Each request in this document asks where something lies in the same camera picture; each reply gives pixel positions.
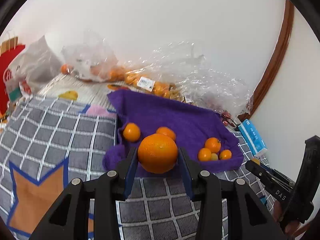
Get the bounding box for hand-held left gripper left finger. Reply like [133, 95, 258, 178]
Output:
[30, 147, 139, 240]

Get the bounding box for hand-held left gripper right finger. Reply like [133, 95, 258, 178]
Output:
[178, 147, 288, 240]

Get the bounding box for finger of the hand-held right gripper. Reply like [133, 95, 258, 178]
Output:
[260, 165, 296, 190]
[245, 160, 275, 188]

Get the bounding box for oval orange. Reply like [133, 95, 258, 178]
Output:
[123, 122, 141, 142]

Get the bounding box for orange with stem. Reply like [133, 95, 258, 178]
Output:
[204, 137, 221, 154]

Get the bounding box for large round orange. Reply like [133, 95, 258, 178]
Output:
[156, 127, 176, 141]

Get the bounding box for purple towel covered tray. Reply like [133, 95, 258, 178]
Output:
[102, 89, 244, 178]

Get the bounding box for pack of red fruits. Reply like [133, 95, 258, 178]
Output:
[219, 109, 236, 126]

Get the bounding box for bag of brown fruits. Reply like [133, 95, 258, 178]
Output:
[170, 85, 198, 104]

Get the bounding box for person's right hand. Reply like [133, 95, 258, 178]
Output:
[273, 199, 302, 237]

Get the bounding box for blue tissue pack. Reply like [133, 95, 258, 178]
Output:
[238, 119, 268, 157]

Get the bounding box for black framed glasses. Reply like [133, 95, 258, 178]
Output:
[221, 112, 242, 131]

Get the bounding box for grey checked blanket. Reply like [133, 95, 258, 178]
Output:
[0, 96, 295, 240]

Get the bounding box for labelled bag of oranges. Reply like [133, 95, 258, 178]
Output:
[124, 67, 176, 99]

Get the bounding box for striped printed bedsheet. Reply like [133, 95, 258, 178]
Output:
[37, 74, 131, 117]

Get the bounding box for crumpled clear plastic wrap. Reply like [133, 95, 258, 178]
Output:
[140, 40, 254, 116]

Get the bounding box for clear plastic bag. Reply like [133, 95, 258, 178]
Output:
[61, 31, 126, 82]

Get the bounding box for grey plastic bag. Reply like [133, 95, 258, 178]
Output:
[6, 35, 63, 101]

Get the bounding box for red paper bag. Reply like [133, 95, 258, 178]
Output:
[0, 30, 26, 116]

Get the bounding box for brown wooden door frame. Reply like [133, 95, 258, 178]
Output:
[237, 0, 295, 121]

